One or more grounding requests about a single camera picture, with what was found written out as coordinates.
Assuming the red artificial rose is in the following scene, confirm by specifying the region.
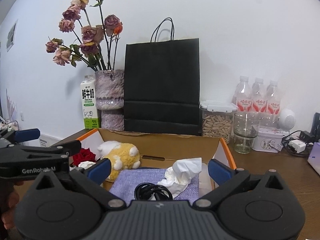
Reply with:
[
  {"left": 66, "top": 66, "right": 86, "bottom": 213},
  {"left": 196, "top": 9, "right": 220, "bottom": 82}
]
[{"left": 72, "top": 148, "right": 96, "bottom": 166}]

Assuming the white tissue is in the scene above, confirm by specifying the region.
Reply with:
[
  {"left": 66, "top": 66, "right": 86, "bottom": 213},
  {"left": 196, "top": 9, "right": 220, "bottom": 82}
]
[{"left": 157, "top": 158, "right": 202, "bottom": 201}]

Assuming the black cable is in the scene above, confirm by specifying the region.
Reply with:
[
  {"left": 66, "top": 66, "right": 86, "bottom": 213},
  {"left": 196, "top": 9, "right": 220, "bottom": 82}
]
[{"left": 134, "top": 182, "right": 174, "bottom": 202}]

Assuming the person's left hand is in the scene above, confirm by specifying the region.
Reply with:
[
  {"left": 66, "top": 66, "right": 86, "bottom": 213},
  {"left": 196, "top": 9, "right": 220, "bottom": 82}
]
[{"left": 1, "top": 182, "right": 20, "bottom": 230}]

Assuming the clear desk organizer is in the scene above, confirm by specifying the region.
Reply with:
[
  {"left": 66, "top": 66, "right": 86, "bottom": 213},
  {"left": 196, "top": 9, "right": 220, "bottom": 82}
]
[{"left": 0, "top": 116, "right": 20, "bottom": 134}]

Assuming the translucent plastic box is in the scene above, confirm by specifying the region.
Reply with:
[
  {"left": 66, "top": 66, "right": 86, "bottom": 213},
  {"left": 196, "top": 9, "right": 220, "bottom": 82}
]
[{"left": 199, "top": 163, "right": 215, "bottom": 197}]

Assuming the white small box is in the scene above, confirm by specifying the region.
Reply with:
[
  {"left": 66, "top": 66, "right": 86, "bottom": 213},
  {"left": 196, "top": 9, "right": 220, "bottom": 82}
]
[{"left": 39, "top": 134, "right": 61, "bottom": 147}]

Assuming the purple woven cloth pouch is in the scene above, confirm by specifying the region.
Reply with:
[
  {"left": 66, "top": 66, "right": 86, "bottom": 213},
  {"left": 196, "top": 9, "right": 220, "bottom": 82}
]
[{"left": 109, "top": 168, "right": 199, "bottom": 205}]

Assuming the yellow white plush toy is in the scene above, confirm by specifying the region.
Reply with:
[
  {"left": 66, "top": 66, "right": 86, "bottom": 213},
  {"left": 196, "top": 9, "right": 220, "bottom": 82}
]
[{"left": 97, "top": 141, "right": 140, "bottom": 183}]

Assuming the clear drinking glass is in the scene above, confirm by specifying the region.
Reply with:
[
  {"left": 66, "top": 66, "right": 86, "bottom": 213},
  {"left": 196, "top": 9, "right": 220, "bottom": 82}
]
[{"left": 233, "top": 112, "right": 260, "bottom": 154}]

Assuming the white floral tin box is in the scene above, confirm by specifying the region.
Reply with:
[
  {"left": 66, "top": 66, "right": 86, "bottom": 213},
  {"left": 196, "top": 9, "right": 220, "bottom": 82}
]
[{"left": 252, "top": 126, "right": 289, "bottom": 153}]

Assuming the clear seed storage container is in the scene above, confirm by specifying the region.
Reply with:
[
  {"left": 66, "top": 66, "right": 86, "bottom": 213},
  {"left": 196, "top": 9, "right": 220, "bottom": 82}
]
[{"left": 200, "top": 100, "right": 238, "bottom": 144}]

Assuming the green white milk carton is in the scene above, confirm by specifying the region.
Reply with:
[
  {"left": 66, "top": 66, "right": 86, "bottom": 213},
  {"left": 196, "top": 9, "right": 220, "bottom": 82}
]
[{"left": 80, "top": 75, "right": 101, "bottom": 129}]

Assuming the red orange cardboard box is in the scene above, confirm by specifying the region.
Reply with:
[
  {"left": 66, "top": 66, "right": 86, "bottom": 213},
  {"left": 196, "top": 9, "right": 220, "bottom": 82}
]
[{"left": 51, "top": 127, "right": 238, "bottom": 193}]

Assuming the purple white ceramic vase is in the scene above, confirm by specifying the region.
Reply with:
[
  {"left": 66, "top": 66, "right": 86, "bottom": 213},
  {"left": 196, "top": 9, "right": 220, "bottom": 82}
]
[{"left": 95, "top": 69, "right": 124, "bottom": 131}]

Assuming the white power adapter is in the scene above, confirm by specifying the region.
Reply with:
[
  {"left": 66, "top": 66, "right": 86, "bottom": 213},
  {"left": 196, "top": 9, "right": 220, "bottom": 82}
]
[{"left": 289, "top": 139, "right": 306, "bottom": 154}]

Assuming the left water bottle red label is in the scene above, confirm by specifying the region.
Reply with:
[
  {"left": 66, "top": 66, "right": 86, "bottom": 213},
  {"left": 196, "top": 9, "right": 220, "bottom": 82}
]
[{"left": 232, "top": 76, "right": 252, "bottom": 112}]

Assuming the water bottle red label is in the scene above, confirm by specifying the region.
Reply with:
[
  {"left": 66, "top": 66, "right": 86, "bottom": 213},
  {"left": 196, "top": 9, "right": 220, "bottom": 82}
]
[
  {"left": 252, "top": 77, "right": 267, "bottom": 113},
  {"left": 265, "top": 80, "right": 281, "bottom": 115},
  {"left": 232, "top": 76, "right": 252, "bottom": 112}
]

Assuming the white round speaker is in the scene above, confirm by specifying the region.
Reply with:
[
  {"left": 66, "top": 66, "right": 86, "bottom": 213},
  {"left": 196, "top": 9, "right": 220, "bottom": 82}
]
[{"left": 278, "top": 108, "right": 296, "bottom": 131}]

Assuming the middle water bottle red label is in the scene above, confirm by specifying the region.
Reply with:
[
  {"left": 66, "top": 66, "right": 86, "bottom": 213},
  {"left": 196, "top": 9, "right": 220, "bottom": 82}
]
[{"left": 252, "top": 77, "right": 267, "bottom": 113}]

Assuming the right water bottle red label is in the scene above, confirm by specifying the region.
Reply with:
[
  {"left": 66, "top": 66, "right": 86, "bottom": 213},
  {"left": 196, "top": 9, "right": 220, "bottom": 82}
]
[{"left": 265, "top": 80, "right": 281, "bottom": 115}]

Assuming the purple tissue pack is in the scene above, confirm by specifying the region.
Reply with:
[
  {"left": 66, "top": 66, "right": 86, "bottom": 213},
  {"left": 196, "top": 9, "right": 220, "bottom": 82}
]
[{"left": 308, "top": 142, "right": 320, "bottom": 175}]

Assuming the black charger block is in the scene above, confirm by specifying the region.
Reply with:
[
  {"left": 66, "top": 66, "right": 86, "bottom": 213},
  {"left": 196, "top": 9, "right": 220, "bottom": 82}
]
[{"left": 311, "top": 112, "right": 320, "bottom": 142}]

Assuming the black paper shopping bag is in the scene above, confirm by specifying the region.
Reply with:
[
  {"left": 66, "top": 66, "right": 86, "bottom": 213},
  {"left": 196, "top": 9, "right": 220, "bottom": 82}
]
[{"left": 124, "top": 27, "right": 202, "bottom": 136}]

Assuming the dried pink rose bouquet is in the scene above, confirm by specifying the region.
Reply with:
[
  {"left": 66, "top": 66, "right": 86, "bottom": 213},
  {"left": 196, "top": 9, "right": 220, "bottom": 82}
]
[{"left": 46, "top": 0, "right": 123, "bottom": 72}]

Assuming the wall picture frame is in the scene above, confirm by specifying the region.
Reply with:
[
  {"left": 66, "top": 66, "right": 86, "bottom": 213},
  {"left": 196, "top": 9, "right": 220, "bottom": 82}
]
[{"left": 6, "top": 20, "right": 18, "bottom": 52}]

